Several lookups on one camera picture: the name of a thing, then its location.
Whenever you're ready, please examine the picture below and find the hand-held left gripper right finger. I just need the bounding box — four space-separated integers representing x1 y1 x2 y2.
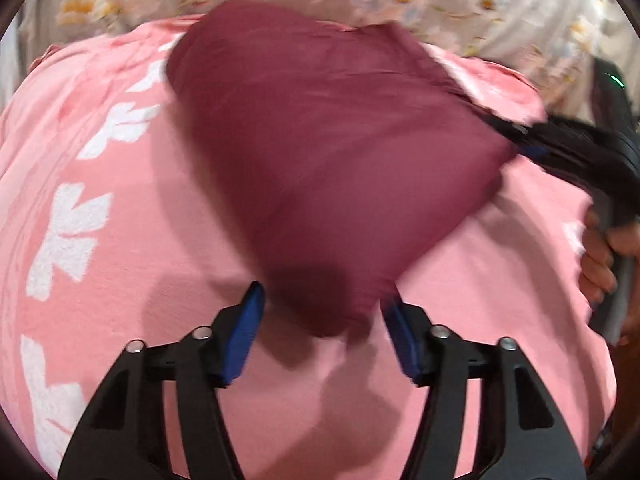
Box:
380 295 586 480

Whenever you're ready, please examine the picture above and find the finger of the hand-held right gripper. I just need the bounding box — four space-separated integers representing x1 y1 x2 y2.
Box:
480 112 557 165

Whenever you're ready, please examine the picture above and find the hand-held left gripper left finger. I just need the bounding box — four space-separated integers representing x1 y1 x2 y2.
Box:
57 281 266 480

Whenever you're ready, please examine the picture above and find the maroon puffer jacket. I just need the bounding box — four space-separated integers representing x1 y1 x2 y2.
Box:
165 0 521 343

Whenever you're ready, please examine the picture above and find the person's right hand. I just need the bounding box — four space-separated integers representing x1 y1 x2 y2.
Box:
579 207 640 307

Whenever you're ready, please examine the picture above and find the pink patterned blanket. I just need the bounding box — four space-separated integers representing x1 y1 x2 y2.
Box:
0 15 618 480

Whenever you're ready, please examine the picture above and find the floral bed sheet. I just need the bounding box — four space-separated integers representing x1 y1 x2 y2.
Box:
40 0 618 126

